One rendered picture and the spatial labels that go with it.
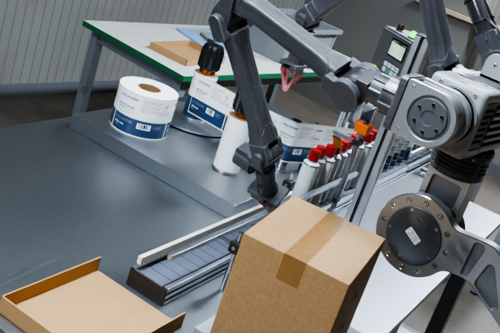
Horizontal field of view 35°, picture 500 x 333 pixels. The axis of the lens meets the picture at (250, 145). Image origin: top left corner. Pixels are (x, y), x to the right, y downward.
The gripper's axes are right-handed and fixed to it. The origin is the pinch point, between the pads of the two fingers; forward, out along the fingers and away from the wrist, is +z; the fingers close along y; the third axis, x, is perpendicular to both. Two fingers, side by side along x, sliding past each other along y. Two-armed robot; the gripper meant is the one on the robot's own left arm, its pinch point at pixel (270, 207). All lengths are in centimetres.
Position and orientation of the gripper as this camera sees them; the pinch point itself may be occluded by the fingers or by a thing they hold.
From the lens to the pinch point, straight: 225.4
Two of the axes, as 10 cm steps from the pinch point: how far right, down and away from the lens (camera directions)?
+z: 0.9, 6.1, 7.9
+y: -8.0, -4.2, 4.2
